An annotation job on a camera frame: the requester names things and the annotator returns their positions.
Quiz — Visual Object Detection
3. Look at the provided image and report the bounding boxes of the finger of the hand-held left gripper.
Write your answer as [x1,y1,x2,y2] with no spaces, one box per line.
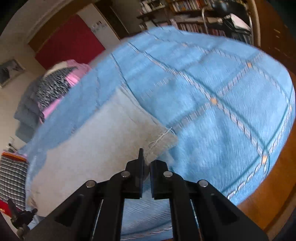
[14,208,38,239]
[8,199,19,224]

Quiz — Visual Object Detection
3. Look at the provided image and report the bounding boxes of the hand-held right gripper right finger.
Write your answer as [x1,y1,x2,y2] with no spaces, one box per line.
[150,159,270,241]

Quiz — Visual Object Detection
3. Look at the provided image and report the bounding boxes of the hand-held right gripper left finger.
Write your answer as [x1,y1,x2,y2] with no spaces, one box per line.
[24,148,145,241]

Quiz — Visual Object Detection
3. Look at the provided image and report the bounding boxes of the grey pants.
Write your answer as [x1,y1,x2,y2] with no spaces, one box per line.
[25,87,178,217]

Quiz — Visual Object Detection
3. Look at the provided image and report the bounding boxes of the red folded cloth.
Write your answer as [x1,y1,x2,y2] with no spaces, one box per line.
[0,200,12,217]

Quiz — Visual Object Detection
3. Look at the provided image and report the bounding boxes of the plaid cloth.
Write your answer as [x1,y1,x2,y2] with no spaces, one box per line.
[0,155,28,209]

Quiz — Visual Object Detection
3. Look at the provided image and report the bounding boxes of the blue checked blanket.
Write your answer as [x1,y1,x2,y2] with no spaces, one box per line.
[17,26,296,240]

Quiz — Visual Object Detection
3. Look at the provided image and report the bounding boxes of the grey padded headboard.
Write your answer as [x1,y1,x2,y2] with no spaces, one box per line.
[14,76,47,142]

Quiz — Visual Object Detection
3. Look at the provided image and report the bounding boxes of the pink quilt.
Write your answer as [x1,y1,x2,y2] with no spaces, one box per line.
[39,60,93,123]

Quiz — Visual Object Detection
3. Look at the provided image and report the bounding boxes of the leopard print cloth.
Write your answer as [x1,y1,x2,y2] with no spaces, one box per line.
[37,67,78,109]

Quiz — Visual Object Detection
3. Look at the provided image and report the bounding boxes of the white pillow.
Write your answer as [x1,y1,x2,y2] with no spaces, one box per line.
[44,61,70,76]

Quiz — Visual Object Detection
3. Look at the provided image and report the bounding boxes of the brown wooden door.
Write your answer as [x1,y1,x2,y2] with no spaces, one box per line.
[95,0,130,40]

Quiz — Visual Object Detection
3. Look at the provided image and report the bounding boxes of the wooden bookshelf with books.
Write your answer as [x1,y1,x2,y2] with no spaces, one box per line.
[166,0,253,44]

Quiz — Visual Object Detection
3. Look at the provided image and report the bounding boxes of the wooden shelf with bottles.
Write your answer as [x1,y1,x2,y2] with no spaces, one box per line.
[136,0,168,27]

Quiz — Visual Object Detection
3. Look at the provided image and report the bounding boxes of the brown wooden wardrobe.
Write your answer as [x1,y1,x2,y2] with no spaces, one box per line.
[253,0,296,77]

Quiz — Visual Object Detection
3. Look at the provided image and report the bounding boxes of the framed wall picture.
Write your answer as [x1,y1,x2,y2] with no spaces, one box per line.
[0,59,26,88]

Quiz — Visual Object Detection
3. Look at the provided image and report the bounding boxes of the red wall panel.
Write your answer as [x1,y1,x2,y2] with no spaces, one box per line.
[35,14,105,70]

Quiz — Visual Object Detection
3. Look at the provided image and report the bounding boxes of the wall stickers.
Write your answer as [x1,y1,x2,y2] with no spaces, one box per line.
[91,21,106,32]

